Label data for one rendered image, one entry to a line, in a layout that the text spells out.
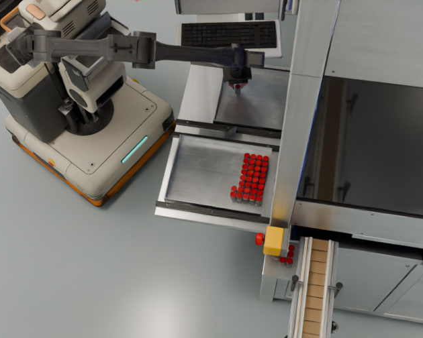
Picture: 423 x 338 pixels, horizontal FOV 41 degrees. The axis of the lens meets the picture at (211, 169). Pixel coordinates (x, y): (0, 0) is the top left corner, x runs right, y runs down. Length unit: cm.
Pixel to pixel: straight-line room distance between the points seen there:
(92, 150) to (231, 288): 95
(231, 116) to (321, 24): 119
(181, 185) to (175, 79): 142
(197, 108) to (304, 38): 118
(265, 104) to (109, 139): 97
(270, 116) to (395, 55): 114
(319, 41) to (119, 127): 196
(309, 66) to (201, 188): 100
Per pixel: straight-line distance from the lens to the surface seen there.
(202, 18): 258
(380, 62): 110
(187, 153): 210
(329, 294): 187
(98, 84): 242
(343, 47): 108
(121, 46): 171
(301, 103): 123
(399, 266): 211
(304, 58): 110
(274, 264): 193
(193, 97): 223
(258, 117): 217
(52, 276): 297
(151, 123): 290
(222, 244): 289
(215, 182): 204
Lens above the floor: 272
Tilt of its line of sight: 63 degrees down
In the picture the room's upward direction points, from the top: 5 degrees counter-clockwise
